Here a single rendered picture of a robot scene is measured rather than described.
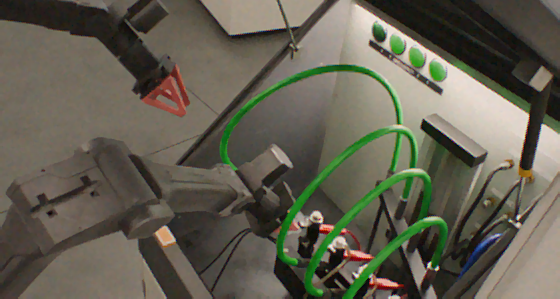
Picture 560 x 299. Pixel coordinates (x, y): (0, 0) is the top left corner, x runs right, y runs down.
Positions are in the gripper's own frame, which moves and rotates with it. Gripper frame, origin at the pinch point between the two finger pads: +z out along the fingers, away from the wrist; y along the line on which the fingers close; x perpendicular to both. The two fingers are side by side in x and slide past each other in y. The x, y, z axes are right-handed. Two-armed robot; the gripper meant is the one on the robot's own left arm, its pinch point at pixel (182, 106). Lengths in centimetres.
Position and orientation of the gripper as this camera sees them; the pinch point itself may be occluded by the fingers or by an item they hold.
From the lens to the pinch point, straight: 108.0
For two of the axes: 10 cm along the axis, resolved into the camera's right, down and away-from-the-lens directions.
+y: 0.0, -4.2, 9.1
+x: -7.8, 5.7, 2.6
